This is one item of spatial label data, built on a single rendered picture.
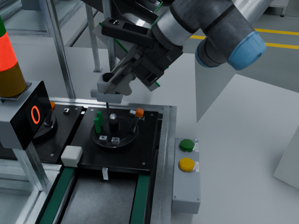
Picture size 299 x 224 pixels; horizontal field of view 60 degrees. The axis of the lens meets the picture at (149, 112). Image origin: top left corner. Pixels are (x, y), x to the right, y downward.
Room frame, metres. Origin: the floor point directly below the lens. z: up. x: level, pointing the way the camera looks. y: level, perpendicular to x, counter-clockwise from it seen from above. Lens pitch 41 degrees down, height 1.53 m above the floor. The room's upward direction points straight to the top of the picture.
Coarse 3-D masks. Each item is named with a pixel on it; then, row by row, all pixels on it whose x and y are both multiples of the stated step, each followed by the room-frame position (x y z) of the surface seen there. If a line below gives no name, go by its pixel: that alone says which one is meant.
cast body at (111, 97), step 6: (108, 72) 0.56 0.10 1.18; (102, 78) 0.55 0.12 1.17; (108, 78) 0.53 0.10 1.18; (102, 84) 0.53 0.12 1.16; (96, 90) 0.55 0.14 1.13; (102, 90) 0.53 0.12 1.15; (96, 96) 0.53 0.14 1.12; (102, 96) 0.53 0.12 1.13; (108, 96) 0.53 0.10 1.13; (114, 96) 0.52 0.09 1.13; (120, 96) 0.52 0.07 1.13; (108, 102) 0.53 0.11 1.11; (114, 102) 0.52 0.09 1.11; (120, 102) 0.52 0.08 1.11
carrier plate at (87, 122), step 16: (96, 112) 0.65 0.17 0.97; (112, 112) 0.65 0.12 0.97; (128, 112) 0.65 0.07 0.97; (144, 112) 0.65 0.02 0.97; (80, 128) 0.57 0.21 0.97; (144, 128) 0.57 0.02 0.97; (80, 144) 0.51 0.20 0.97; (144, 144) 0.51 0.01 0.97; (80, 160) 0.45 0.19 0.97; (96, 160) 0.45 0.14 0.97; (112, 160) 0.45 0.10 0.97; (128, 160) 0.45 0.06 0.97; (144, 160) 0.45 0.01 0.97
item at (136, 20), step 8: (88, 0) 0.79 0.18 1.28; (96, 0) 0.78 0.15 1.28; (112, 0) 0.77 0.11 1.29; (120, 0) 0.89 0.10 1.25; (128, 0) 0.89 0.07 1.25; (96, 8) 0.78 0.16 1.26; (112, 8) 0.77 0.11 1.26; (120, 8) 0.84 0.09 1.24; (128, 8) 0.86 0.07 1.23; (136, 8) 0.88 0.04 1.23; (144, 8) 0.87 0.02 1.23; (120, 16) 0.76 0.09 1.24; (128, 16) 0.82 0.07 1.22; (136, 16) 0.84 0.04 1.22; (144, 16) 0.86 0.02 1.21; (152, 16) 0.86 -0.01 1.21; (136, 24) 0.75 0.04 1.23; (144, 24) 0.81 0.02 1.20; (152, 24) 0.79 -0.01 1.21
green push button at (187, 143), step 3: (183, 141) 0.52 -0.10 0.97; (186, 141) 0.52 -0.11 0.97; (189, 141) 0.52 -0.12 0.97; (192, 141) 0.52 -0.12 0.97; (180, 144) 0.51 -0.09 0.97; (183, 144) 0.50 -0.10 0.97; (186, 144) 0.50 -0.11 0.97; (189, 144) 0.50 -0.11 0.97; (192, 144) 0.50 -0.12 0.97; (183, 147) 0.49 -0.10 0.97; (186, 147) 0.49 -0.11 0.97; (189, 147) 0.49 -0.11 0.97; (192, 147) 0.49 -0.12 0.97; (186, 150) 0.49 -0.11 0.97; (189, 150) 0.49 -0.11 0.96
